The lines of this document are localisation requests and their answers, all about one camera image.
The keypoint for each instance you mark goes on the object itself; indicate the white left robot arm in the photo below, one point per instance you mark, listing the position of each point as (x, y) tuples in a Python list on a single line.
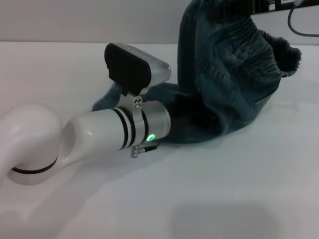
[(99, 129)]

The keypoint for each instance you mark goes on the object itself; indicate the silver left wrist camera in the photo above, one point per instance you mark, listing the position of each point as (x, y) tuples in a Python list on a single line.
[(129, 67)]

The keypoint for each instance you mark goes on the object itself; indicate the blue denim shorts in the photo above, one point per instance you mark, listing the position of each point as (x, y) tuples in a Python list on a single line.
[(236, 74)]

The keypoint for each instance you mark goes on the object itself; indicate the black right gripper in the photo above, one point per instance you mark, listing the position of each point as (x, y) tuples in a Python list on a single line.
[(264, 6)]

